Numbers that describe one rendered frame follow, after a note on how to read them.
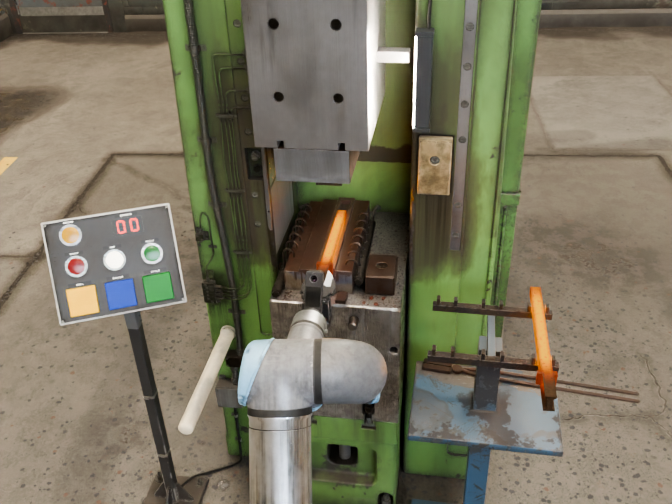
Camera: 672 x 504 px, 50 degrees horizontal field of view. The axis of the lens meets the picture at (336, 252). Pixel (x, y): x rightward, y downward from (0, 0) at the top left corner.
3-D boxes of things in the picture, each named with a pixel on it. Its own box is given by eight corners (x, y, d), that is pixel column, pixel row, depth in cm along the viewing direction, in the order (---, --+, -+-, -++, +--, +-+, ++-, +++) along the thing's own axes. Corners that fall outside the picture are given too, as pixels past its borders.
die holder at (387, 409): (398, 423, 227) (400, 309, 203) (279, 412, 233) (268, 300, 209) (411, 314, 274) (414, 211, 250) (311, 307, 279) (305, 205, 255)
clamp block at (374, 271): (394, 296, 209) (394, 277, 205) (364, 294, 210) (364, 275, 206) (397, 273, 219) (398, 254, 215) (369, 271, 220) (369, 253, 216)
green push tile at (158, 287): (174, 298, 201) (169, 271, 200) (146, 303, 199) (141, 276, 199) (174, 297, 202) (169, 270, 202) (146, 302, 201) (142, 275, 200)
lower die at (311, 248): (352, 293, 210) (351, 269, 206) (284, 289, 213) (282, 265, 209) (369, 220, 245) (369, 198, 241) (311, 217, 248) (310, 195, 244)
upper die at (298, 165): (350, 184, 191) (349, 151, 186) (275, 181, 194) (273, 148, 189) (368, 122, 226) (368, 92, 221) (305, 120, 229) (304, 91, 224)
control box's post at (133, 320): (177, 504, 261) (120, 251, 203) (167, 503, 262) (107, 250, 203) (181, 495, 264) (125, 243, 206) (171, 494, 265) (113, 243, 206)
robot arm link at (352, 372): (388, 333, 125) (379, 363, 191) (316, 334, 126) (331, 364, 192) (390, 402, 123) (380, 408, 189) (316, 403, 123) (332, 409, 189)
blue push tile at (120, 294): (137, 305, 198) (132, 278, 198) (109, 310, 197) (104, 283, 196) (137, 304, 200) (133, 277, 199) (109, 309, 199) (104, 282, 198)
